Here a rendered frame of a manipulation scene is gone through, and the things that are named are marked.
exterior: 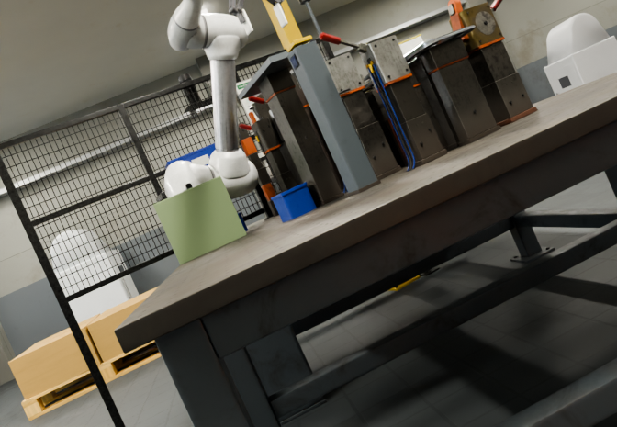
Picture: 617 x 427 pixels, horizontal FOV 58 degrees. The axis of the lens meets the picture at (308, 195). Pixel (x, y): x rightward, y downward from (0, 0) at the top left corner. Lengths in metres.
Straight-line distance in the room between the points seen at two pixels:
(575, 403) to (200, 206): 1.47
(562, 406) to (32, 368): 4.31
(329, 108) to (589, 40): 5.93
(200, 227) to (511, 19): 8.64
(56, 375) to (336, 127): 3.80
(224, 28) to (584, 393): 1.77
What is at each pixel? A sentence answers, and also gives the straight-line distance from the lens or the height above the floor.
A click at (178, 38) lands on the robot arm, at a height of 1.49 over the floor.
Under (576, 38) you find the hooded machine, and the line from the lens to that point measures 7.24.
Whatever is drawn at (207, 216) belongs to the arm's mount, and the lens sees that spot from 2.17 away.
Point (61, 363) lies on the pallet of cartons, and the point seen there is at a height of 0.30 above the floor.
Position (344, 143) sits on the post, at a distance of 1.57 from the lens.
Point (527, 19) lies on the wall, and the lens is 10.42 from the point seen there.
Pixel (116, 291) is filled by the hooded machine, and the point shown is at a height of 0.53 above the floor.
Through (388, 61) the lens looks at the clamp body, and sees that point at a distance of 1.59.
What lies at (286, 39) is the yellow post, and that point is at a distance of 3.44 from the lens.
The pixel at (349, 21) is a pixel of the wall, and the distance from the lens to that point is 9.30.
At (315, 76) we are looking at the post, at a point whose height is 1.04.
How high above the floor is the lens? 0.78
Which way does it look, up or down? 1 degrees down
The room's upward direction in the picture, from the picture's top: 24 degrees counter-clockwise
